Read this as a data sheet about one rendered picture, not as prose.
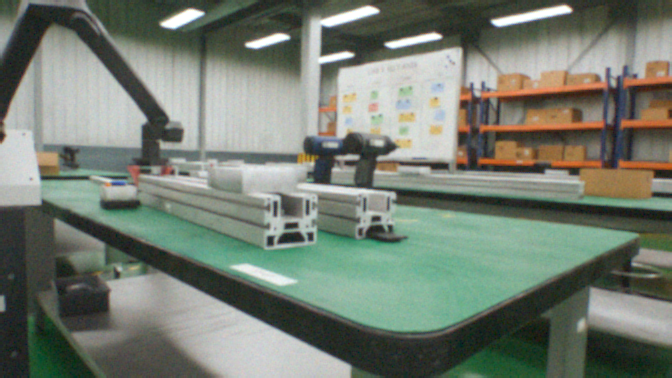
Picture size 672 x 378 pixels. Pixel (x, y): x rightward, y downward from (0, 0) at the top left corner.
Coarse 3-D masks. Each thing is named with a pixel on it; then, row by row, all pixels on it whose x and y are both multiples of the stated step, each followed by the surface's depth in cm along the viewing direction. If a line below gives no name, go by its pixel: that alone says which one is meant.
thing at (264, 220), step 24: (144, 192) 129; (168, 192) 107; (192, 192) 96; (216, 192) 83; (240, 192) 75; (288, 192) 77; (192, 216) 94; (216, 216) 83; (240, 216) 75; (264, 216) 68; (288, 216) 75; (312, 216) 74; (240, 240) 76; (264, 240) 68; (288, 240) 74; (312, 240) 75
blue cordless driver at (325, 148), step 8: (312, 136) 130; (320, 136) 131; (304, 144) 131; (312, 144) 128; (320, 144) 129; (328, 144) 130; (336, 144) 131; (304, 152) 131; (312, 152) 130; (320, 152) 130; (328, 152) 131; (336, 152) 132; (344, 152) 134; (320, 160) 131; (328, 160) 132; (320, 168) 131; (328, 168) 132; (312, 176) 132; (320, 176) 131; (328, 176) 132; (320, 184) 131; (328, 184) 133
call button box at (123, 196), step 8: (104, 192) 111; (112, 192) 112; (120, 192) 113; (128, 192) 114; (136, 192) 116; (104, 200) 112; (112, 200) 112; (120, 200) 113; (128, 200) 115; (136, 200) 119; (104, 208) 112; (112, 208) 112; (120, 208) 113; (128, 208) 115
